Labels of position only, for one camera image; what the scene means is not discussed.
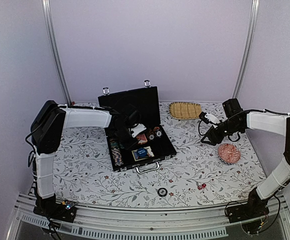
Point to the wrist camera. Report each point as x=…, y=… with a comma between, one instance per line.
x=138, y=129
x=209, y=118

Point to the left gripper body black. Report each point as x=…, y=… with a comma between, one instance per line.
x=121, y=136

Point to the aluminium post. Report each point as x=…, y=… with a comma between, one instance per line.
x=46, y=8
x=253, y=18

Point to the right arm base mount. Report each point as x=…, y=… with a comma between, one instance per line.
x=247, y=212

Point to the blue card deck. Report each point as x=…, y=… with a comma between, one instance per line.
x=149, y=154

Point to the red patterned bowl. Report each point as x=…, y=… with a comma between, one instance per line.
x=228, y=153

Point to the left aluminium post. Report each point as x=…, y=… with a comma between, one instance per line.
x=46, y=8

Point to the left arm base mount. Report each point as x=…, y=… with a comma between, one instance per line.
x=55, y=211

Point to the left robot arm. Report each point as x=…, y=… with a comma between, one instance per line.
x=69, y=148

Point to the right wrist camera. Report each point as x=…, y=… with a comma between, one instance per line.
x=209, y=118

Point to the black white dealer button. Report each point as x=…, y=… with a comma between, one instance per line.
x=162, y=192

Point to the red card deck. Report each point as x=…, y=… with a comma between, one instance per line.
x=141, y=139

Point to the red dice pair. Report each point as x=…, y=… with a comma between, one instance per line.
x=201, y=187

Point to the right aluminium post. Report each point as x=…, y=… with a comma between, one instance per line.
x=253, y=18

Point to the dark chip stack 100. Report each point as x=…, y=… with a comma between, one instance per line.
x=150, y=135

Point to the blue small blind button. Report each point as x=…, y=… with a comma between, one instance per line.
x=142, y=152

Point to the woven bamboo tray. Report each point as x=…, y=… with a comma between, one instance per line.
x=185, y=110

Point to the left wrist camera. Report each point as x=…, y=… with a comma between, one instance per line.
x=138, y=129

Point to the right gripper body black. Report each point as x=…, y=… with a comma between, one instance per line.
x=230, y=127

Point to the front aluminium rail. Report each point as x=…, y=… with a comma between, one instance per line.
x=95, y=222

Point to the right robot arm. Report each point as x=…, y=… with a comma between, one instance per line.
x=269, y=132

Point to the black poker case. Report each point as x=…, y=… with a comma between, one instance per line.
x=129, y=108

